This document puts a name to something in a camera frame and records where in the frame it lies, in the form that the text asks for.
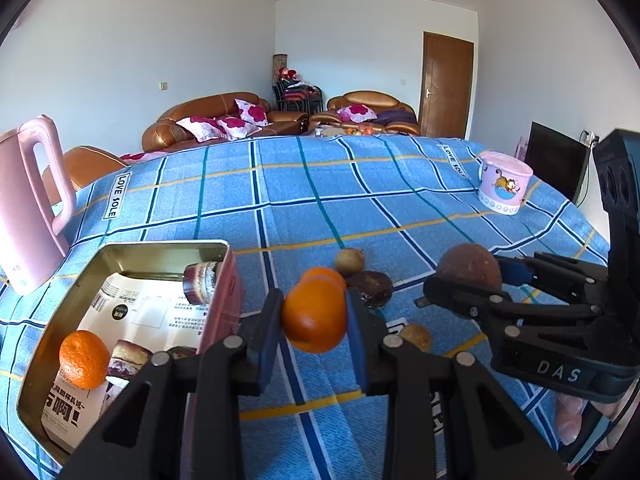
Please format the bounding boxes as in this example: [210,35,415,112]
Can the purple round passion fruit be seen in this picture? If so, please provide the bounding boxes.
[436,243,502,289]

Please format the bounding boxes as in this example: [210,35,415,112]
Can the large front orange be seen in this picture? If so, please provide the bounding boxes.
[58,330,111,390]

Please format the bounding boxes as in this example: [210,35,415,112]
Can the dark wrinkled passion fruit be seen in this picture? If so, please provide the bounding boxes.
[346,271,393,310]

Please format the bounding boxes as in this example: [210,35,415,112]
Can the purple layered cake roll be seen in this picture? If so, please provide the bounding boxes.
[182,261,221,304]

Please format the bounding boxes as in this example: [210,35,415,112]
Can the small brown longan fruit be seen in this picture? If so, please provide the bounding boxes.
[334,247,366,278]

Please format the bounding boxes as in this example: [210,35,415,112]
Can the dark brown chocolate pastry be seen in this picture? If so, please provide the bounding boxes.
[167,346,196,361]

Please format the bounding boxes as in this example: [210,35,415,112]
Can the small tan round fruit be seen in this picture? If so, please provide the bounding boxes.
[399,323,433,352]

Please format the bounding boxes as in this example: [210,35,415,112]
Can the person right hand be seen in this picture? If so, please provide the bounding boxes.
[555,391,639,451]

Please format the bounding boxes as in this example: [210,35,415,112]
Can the printed paper leaflet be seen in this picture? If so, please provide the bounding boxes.
[41,273,208,453]

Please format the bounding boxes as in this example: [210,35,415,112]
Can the black television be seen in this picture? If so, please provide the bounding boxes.
[525,122,590,204]

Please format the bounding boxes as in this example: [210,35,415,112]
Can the pink rectangular tin box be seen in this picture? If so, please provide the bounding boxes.
[17,240,243,465]

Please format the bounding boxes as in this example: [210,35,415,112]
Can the pink cartoon lidded cup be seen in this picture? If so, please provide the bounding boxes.
[478,151,534,216]

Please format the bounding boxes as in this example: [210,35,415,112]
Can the blue plaid tablecloth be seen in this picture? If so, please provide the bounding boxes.
[1,136,608,479]

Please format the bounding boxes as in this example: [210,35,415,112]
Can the pink electric kettle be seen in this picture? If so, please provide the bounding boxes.
[0,115,76,296]

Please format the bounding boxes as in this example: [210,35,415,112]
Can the brown leather armchair sofa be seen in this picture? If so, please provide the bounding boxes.
[309,90,420,136]

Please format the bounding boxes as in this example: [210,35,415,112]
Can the armchair floral pillow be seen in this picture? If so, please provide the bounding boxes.
[337,103,378,124]

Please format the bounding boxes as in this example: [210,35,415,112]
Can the coffee table with fruit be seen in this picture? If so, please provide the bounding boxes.
[310,125,385,138]

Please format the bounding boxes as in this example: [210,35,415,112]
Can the brown wooden door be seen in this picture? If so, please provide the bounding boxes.
[419,32,474,139]

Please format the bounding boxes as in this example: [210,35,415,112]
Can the brown leather near armchair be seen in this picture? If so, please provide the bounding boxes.
[64,145,128,191]

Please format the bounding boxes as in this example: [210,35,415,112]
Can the brown leather long sofa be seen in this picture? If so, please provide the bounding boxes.
[141,91,309,153]

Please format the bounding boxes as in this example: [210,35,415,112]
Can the white red floral pillow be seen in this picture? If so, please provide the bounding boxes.
[177,116,228,143]

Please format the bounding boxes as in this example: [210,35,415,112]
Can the stacked dark chairs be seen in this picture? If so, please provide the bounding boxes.
[272,53,323,115]

